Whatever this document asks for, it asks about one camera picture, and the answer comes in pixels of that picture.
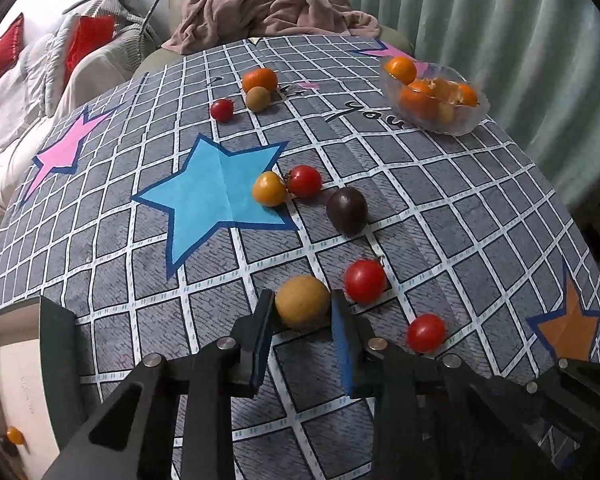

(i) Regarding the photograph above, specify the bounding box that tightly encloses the red cherry tomato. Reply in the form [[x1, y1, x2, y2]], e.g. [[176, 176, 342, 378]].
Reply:
[[406, 313, 446, 353]]

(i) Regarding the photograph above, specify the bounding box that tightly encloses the small yellow tomato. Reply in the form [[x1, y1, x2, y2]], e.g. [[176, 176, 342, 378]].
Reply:
[[5, 426, 24, 445]]

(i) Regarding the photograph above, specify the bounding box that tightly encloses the brown longan fruit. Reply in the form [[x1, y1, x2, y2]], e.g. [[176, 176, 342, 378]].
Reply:
[[275, 274, 330, 330]]

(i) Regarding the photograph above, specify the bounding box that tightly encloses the shallow dark-rimmed tray box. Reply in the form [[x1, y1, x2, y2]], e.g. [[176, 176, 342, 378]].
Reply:
[[0, 297, 86, 479]]

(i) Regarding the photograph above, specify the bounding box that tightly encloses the dark purple tomato middle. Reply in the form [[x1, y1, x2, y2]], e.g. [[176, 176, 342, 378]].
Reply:
[[326, 186, 368, 236]]

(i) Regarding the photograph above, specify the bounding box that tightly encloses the red tomato by blue star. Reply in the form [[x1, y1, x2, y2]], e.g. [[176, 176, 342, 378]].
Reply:
[[286, 165, 323, 198]]

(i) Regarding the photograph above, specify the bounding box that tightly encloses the grey grid star tablecloth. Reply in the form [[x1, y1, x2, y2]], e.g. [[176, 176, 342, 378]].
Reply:
[[0, 36, 600, 479]]

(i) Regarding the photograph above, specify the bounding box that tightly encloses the yellow tomato on blue star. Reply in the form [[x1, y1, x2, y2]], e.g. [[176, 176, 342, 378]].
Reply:
[[251, 171, 288, 208]]

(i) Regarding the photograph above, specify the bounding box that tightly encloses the clear glass fruit bowl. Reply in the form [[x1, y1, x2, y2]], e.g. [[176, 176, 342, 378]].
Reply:
[[379, 55, 490, 136]]

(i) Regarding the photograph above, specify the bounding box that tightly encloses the orange tangerine right in bowl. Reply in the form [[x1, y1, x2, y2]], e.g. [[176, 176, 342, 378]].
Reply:
[[458, 84, 479, 107]]

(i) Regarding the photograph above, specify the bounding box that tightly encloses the peeled tangerine in bowl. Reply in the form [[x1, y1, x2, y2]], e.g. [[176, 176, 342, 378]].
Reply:
[[411, 78, 460, 105]]

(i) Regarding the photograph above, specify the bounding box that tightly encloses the far small red tomato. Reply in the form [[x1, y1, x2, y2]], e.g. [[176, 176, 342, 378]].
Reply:
[[210, 98, 234, 122]]

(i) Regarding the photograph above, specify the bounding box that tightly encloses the pale green curtain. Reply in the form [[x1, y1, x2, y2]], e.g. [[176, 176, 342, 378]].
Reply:
[[351, 0, 600, 208]]

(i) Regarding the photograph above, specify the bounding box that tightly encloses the small brown longan far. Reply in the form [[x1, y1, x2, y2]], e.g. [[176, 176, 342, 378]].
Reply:
[[245, 86, 272, 113]]

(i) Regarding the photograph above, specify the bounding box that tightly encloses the grey striped throw pillow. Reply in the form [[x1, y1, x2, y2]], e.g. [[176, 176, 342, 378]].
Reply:
[[44, 0, 160, 117]]

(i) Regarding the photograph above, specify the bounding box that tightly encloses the orange tangerine on table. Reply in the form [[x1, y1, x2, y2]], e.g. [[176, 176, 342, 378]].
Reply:
[[242, 67, 278, 92]]

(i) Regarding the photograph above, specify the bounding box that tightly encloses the red embroidered cushion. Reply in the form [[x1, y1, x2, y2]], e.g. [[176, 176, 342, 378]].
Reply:
[[0, 13, 24, 79]]

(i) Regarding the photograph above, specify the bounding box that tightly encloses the plain red cushion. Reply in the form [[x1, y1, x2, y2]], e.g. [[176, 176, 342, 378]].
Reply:
[[64, 14, 114, 84]]

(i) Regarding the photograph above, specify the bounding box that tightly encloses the white covered sofa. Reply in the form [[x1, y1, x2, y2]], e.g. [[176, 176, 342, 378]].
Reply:
[[0, 0, 146, 224]]

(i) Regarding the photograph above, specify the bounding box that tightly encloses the pink blanket on armchair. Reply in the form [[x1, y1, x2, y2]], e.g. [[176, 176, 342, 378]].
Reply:
[[162, 0, 381, 55]]

